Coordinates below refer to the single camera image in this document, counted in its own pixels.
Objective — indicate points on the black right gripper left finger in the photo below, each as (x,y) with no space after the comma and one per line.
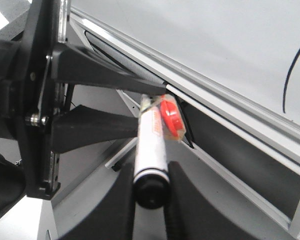
(113,217)

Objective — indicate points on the large white whiteboard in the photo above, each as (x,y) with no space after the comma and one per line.
(240,58)

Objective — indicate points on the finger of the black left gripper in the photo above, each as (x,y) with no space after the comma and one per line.
(81,66)
(84,126)

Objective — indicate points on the grey metal stand frame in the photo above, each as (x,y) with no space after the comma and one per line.
(249,181)

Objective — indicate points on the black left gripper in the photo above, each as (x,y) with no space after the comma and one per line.
(29,102)

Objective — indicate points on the white whiteboard marker pen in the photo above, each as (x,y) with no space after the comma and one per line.
(151,183)

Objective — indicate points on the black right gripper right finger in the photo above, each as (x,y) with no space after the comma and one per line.
(190,216)

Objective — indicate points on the red round magnet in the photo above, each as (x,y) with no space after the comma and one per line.
(171,118)

